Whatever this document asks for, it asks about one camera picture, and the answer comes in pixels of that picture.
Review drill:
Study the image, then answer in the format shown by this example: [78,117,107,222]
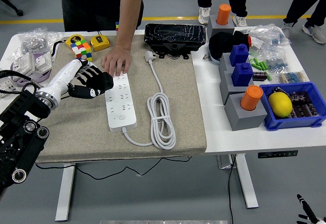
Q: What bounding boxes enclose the person's left hand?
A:
[101,45,132,77]

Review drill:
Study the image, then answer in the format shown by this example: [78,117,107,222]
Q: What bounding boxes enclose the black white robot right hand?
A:
[296,193,326,224]

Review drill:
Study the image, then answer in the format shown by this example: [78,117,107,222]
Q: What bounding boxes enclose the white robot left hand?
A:
[42,59,103,102]

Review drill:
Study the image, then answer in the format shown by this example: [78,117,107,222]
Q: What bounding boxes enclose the black plug adapter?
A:
[86,71,115,95]

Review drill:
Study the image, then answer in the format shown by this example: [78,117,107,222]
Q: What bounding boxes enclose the white power strip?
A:
[104,72,138,133]

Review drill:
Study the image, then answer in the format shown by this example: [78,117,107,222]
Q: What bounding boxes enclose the purple tray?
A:
[10,51,53,87]

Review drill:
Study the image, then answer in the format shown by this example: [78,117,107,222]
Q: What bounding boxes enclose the small yellow tape measure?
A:
[87,29,111,52]

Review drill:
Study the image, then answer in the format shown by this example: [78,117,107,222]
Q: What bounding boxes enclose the white socket box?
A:
[34,52,53,72]
[12,53,35,81]

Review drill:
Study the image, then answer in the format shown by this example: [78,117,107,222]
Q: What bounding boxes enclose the scrambled colour puzzle cube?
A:
[70,40,94,63]

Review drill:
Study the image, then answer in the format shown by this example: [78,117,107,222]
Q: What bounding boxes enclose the round yellow tape measure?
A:
[51,34,86,58]

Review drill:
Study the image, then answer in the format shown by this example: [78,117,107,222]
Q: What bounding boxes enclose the clear bag of metal parts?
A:
[7,26,63,62]

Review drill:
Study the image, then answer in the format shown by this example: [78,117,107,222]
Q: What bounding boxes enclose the white circuit breaker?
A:
[0,77,16,99]

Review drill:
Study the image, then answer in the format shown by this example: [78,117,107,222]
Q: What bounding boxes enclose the black table control panel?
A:
[257,150,298,159]

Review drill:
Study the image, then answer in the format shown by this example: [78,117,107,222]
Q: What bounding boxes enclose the black device in plastic wrap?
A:
[144,23,206,60]

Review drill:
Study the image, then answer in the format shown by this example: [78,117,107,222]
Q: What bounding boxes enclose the white table leg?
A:
[55,162,76,222]
[234,154,260,209]

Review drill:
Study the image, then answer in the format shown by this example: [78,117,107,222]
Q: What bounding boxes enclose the grey-brown mat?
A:
[35,34,207,164]

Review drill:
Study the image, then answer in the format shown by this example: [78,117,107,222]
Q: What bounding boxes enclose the blue plastic bin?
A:
[259,81,326,131]

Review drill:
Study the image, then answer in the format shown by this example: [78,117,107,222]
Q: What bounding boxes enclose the white bowl with blue rim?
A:
[208,48,222,66]

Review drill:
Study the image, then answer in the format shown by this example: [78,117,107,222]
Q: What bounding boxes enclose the grey square block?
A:
[218,52,252,74]
[219,70,255,105]
[206,15,235,39]
[224,93,268,132]

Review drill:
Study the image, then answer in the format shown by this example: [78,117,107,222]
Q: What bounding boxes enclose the dark brown capacitor pack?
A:
[289,91,320,118]

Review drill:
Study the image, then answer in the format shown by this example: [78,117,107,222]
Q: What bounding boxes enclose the black cloth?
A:
[208,30,253,62]

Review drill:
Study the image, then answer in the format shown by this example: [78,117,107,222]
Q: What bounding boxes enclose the yellow lemon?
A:
[268,92,293,119]

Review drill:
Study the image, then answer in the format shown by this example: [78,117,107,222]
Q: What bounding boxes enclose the orange cylinder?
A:
[216,4,232,26]
[240,85,263,111]

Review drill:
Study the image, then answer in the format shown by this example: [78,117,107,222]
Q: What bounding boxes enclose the small black clip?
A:
[271,87,290,97]

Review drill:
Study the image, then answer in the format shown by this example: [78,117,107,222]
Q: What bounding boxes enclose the blue block with knob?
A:
[229,43,249,67]
[231,63,254,87]

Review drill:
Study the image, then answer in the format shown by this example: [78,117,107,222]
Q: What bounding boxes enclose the clear bag of taped resistors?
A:
[277,70,310,85]

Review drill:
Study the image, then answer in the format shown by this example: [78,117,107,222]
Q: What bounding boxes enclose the small white carton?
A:
[251,37,264,49]

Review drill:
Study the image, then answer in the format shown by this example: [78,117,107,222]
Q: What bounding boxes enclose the clear bag of blue resistors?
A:
[262,48,290,73]

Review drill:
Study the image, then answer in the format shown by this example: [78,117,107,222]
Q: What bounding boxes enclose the large clear bag of resistors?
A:
[248,24,291,54]

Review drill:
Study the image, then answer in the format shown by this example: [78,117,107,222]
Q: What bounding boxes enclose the white power strip cord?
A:
[121,50,177,150]

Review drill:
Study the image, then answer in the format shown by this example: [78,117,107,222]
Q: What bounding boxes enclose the black hanging cable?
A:
[227,155,236,224]

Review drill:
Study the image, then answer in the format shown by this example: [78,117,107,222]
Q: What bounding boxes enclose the thin black plug cord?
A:
[35,156,193,181]

